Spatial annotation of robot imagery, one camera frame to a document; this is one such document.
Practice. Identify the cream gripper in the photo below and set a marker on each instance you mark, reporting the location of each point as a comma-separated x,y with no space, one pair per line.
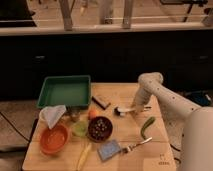
138,105

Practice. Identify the white crumpled cloth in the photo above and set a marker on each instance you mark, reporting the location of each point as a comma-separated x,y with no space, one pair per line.
52,114

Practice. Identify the orange fruit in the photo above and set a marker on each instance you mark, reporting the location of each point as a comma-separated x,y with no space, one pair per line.
92,113

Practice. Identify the white handled dish brush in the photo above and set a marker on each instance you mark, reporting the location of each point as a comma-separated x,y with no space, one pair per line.
121,111

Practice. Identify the green chili pepper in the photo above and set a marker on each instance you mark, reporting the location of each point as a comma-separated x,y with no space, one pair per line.
148,123

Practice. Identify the blue sponge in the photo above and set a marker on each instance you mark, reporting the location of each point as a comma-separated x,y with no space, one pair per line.
108,150

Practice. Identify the small glass jar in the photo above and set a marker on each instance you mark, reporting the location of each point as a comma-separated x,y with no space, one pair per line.
74,114

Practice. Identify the green plastic tray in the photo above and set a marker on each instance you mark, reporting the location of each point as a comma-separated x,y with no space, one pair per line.
71,91

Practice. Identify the orange plastic bowl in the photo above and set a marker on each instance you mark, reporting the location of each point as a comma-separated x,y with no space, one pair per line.
53,140

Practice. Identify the dark brown bowl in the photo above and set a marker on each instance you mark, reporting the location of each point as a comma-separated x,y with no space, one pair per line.
99,129

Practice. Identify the silver fork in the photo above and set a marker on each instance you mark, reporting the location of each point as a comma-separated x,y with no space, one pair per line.
131,147

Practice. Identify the light green small cup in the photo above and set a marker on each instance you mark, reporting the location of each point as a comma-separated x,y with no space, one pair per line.
80,128

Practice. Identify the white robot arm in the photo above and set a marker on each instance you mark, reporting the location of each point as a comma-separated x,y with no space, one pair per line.
197,141

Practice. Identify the yellow banana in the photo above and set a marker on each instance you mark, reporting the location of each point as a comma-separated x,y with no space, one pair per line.
83,156

